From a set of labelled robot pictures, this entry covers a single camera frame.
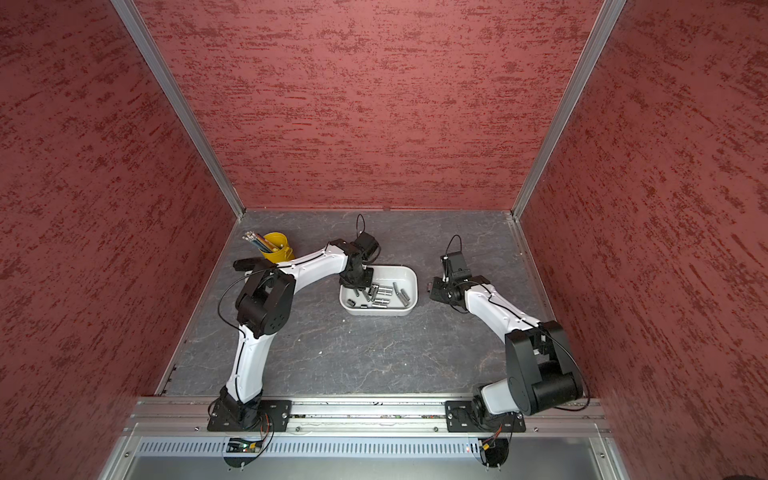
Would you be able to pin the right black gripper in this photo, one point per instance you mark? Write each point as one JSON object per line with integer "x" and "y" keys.
{"x": 434, "y": 292}

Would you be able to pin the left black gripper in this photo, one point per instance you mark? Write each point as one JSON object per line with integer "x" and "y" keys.
{"x": 365, "y": 283}

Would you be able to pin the white plastic storage box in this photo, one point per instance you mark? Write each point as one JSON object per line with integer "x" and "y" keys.
{"x": 393, "y": 292}

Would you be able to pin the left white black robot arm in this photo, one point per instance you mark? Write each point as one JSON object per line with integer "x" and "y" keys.
{"x": 264, "y": 305}

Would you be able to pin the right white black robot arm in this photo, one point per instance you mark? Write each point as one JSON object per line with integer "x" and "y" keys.
{"x": 541, "y": 373}

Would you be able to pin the yellow pencil cup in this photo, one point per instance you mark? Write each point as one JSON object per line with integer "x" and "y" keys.
{"x": 280, "y": 249}

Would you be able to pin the black stapler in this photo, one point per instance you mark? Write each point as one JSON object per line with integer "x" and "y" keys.
{"x": 247, "y": 264}

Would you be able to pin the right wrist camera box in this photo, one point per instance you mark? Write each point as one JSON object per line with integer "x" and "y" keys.
{"x": 455, "y": 268}

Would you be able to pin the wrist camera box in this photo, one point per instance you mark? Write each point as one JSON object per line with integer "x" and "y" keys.
{"x": 455, "y": 268}
{"x": 368, "y": 247}

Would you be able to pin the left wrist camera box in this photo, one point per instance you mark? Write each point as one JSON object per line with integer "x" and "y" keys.
{"x": 368, "y": 247}

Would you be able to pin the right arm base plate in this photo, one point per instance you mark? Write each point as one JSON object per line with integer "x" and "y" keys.
{"x": 485, "y": 417}

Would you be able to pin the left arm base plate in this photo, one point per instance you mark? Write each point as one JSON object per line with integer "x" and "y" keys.
{"x": 249, "y": 416}

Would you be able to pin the aluminium front rail frame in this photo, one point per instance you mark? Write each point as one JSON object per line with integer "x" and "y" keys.
{"x": 414, "y": 426}

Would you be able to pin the right aluminium corner post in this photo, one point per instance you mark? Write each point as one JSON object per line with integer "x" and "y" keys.
{"x": 604, "y": 24}

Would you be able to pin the aluminium corner post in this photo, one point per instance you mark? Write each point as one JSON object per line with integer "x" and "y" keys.
{"x": 604, "y": 24}
{"x": 142, "y": 38}

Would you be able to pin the left aluminium corner post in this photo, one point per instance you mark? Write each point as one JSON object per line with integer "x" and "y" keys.
{"x": 142, "y": 38}

